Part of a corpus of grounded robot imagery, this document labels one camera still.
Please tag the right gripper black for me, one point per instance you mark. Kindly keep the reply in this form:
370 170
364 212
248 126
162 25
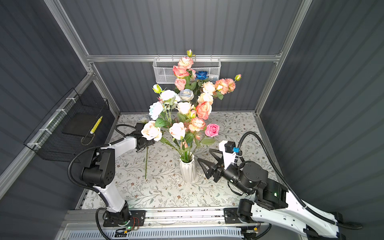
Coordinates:
212 168

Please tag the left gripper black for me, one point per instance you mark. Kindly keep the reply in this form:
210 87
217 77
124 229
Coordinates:
149 142

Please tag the white ribbed ceramic vase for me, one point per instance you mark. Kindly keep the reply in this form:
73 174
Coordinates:
188 170

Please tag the magenta pink rose stem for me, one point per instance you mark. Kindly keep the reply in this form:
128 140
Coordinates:
208 137

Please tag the small pink tulip bud stem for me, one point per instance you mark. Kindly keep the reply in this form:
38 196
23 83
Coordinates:
185 155

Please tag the cream white rose stem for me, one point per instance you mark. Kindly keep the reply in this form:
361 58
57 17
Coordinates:
178 132

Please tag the peach peony flower stem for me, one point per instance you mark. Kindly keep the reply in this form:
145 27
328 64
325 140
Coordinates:
194 135

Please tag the white blue flower spray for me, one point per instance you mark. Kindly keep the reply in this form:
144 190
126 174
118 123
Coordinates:
161 111

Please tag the pink coral rose stem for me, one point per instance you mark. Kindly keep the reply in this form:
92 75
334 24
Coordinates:
204 110

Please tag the small pale pink rose stem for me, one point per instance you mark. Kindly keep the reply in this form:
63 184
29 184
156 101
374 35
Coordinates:
180 84

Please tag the white peony flower stem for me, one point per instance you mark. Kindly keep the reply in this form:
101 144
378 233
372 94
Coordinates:
206 93

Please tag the large pink rose stem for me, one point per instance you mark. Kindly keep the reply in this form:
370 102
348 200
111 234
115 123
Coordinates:
182 73

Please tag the peach rose flower stem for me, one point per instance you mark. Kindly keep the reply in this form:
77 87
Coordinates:
225 86

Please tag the blue artificial rose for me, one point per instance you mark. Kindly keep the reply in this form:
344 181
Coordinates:
201 76

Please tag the pale white pink rose stem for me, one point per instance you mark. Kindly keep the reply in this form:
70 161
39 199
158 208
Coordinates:
186 111

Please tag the pink carnation flower stem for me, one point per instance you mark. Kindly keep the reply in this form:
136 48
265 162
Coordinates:
187 62

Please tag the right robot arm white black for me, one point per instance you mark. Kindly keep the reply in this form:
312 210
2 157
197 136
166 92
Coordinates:
273 203

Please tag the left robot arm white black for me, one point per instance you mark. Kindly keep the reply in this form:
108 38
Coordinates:
99 170

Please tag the pile of artificial flowers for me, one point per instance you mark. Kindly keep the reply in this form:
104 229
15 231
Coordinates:
145 120

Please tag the floral patterned table mat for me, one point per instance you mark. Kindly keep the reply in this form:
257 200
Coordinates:
165 187

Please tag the yellow marker pen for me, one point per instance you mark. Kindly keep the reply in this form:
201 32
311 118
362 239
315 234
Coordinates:
94 128

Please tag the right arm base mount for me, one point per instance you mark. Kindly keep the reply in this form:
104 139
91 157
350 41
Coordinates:
235 216

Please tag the black wire basket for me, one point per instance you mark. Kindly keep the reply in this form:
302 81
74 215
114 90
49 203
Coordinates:
67 132

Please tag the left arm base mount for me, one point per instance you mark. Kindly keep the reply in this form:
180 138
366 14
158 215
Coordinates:
131 219

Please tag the white wire mesh basket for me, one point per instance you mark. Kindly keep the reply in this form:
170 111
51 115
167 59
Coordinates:
163 69

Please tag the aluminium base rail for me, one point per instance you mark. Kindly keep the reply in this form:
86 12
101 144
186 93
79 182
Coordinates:
158 218

